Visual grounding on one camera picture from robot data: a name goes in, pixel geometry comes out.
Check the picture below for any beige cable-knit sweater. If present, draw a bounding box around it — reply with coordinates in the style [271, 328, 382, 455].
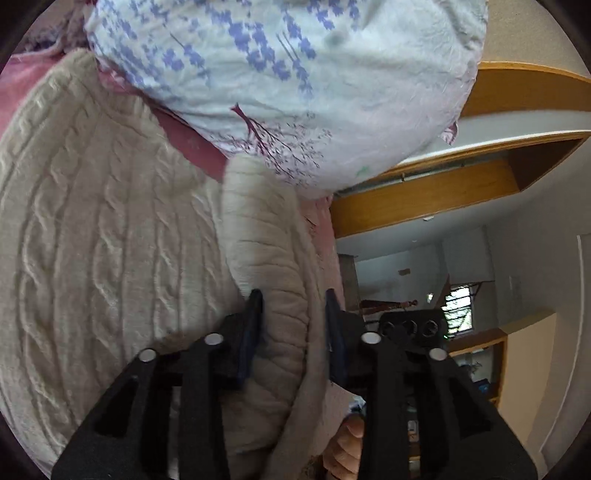
[1, 49, 348, 479]

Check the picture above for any person's right hand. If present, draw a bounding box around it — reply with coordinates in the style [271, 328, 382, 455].
[322, 414, 365, 480]

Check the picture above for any wooden shelf unit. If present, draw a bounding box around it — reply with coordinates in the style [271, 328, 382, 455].
[448, 328, 508, 408]

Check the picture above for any white blue floral pillow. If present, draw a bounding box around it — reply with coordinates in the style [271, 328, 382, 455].
[84, 0, 488, 198]

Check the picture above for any pink floral bed sheet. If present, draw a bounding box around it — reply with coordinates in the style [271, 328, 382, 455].
[1, 52, 345, 304]

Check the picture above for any wooden window frame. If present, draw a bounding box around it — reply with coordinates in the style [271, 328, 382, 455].
[331, 62, 590, 239]

